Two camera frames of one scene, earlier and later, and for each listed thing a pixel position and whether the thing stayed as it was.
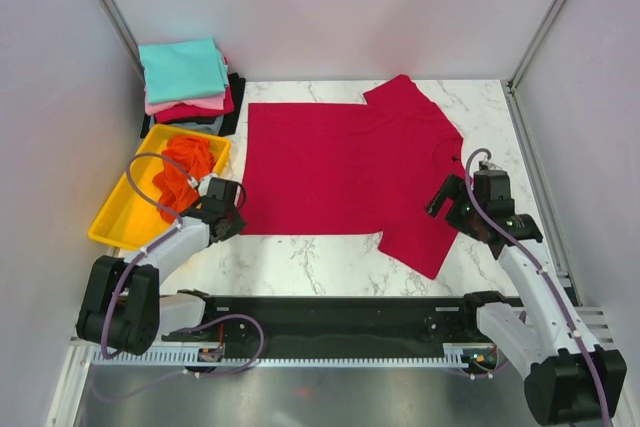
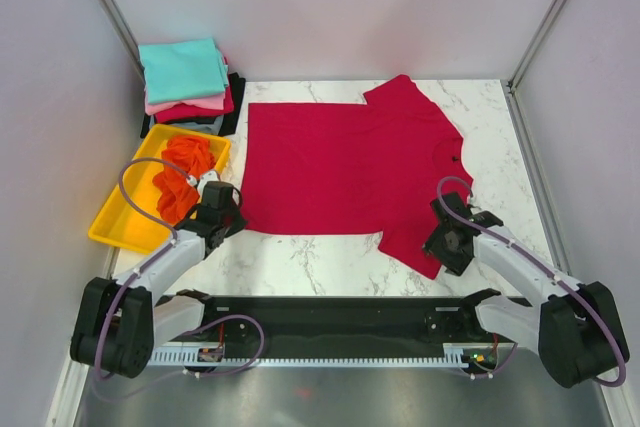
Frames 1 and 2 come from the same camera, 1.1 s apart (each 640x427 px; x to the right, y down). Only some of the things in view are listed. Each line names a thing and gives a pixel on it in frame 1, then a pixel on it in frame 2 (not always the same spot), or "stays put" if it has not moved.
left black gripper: (230, 226) stays put
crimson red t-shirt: (354, 169) stays put
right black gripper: (454, 205) → (437, 240)
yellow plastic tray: (131, 217) stays put
